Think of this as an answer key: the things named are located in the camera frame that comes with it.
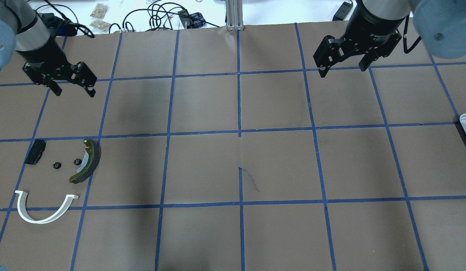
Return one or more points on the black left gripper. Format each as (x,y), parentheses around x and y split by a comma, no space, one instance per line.
(45,55)

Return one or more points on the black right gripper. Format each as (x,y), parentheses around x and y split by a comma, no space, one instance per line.
(373,26)

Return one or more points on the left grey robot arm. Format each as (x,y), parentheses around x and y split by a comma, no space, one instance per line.
(22,31)

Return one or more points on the black power adapter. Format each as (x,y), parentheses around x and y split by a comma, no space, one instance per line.
(343,11)

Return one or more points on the green brake shoe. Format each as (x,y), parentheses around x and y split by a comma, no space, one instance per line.
(89,162)

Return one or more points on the black brake pad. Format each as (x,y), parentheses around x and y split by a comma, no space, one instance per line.
(35,153)

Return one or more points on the white curved plastic part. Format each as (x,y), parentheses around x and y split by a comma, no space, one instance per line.
(55,212)

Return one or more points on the aluminium frame post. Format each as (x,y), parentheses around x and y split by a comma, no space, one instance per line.
(234,15)

